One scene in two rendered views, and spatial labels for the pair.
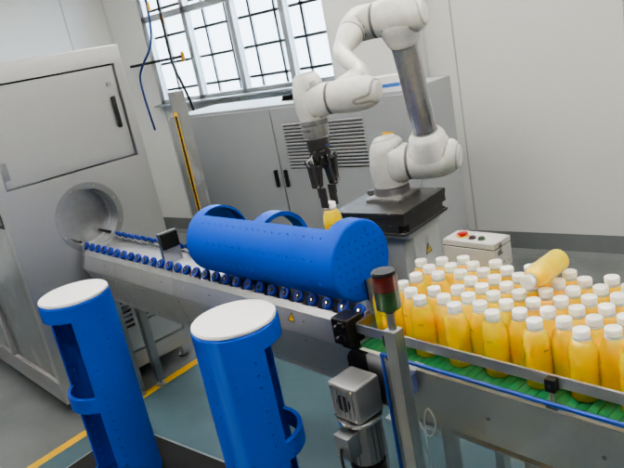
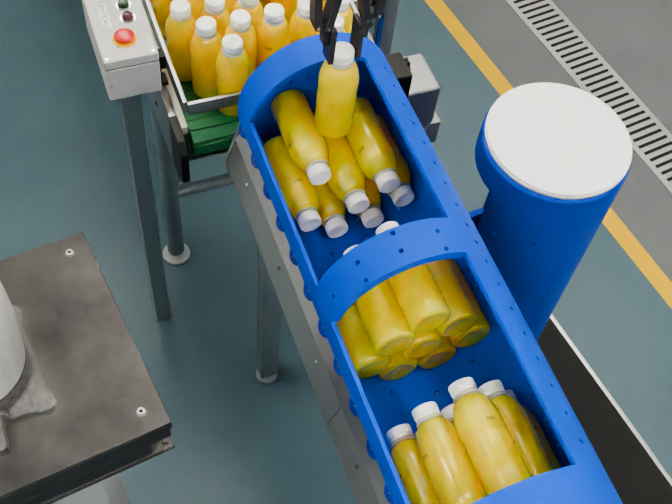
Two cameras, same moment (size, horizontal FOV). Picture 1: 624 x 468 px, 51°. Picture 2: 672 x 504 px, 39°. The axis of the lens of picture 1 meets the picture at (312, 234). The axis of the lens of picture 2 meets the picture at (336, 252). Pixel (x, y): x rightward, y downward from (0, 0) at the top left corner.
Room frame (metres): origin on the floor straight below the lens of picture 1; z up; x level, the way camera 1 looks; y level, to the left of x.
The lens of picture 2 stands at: (3.19, 0.20, 2.36)
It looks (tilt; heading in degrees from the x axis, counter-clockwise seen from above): 57 degrees down; 193
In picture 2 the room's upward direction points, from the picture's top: 8 degrees clockwise
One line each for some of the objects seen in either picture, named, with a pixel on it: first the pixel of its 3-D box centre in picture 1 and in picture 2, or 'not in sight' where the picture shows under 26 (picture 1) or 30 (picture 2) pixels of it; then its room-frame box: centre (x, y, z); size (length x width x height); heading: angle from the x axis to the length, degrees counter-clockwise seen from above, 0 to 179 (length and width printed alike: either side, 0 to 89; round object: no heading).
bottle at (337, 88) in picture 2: (334, 228); (337, 92); (2.15, -0.08, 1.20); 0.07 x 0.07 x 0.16
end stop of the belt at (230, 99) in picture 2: (397, 301); (286, 87); (1.97, -0.23, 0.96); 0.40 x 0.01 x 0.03; 130
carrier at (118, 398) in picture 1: (103, 388); not in sight; (2.53, 1.00, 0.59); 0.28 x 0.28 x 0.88
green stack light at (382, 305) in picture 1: (387, 298); not in sight; (1.50, -0.15, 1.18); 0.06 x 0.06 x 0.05
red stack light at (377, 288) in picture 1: (384, 281); not in sight; (1.50, -0.15, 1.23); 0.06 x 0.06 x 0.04
